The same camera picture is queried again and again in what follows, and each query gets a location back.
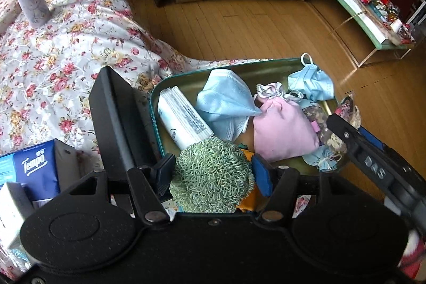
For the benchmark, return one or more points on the pink fabric pouch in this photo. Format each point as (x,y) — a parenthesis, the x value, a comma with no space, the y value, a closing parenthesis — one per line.
(283,131)

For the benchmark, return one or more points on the small light blue pouch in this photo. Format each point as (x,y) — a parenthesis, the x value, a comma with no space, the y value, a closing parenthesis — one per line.
(321,159)

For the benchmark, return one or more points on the orange and navy pouch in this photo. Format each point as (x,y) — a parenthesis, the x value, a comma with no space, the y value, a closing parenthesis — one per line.
(251,202)

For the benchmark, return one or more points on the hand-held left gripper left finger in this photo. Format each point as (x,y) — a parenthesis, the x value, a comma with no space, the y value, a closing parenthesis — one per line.
(164,175)

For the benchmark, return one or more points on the pile of colourful clutter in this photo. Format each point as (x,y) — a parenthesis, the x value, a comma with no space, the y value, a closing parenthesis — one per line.
(379,3)

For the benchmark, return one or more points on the large blue face mask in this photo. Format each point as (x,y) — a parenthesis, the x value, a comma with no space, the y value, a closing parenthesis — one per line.
(223,97)

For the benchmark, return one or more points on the brown floral pouch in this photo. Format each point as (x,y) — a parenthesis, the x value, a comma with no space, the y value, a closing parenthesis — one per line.
(318,119)

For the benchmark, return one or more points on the blue tissue box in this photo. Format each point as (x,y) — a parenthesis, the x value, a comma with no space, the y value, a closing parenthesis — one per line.
(30,167)

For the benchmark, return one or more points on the crumpled blue face mask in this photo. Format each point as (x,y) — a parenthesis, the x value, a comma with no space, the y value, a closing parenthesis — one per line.
(311,82)

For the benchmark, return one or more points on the dark tin lid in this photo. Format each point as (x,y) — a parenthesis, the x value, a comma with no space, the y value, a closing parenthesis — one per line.
(116,117)

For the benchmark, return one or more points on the small floral print bedspread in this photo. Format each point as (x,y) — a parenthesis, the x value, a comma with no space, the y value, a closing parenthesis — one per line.
(66,71)

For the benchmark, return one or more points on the white wrapped tissue pack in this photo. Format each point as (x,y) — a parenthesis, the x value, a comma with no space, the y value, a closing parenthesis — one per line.
(181,117)

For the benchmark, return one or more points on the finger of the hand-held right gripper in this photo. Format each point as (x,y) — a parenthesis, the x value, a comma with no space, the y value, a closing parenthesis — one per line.
(346,134)
(372,141)

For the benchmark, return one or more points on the green knitted cloth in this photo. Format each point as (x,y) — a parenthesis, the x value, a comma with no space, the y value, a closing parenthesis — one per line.
(211,174)

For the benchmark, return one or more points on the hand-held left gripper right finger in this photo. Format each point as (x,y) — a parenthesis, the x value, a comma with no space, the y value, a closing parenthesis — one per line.
(261,176)

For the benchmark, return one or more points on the green metal tin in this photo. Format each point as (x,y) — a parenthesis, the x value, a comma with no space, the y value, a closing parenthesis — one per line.
(273,71)

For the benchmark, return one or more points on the glass coffee table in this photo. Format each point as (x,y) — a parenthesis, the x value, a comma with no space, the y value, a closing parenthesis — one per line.
(356,11)

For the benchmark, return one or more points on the white floral scrunchie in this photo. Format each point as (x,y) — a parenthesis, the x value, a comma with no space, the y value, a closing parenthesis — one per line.
(268,91)

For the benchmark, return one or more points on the dark floral crochet pouch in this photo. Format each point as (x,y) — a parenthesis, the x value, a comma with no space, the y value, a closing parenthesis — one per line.
(347,109)

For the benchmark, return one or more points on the white tissue packet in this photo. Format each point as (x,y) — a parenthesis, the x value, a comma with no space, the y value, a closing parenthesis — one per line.
(13,214)

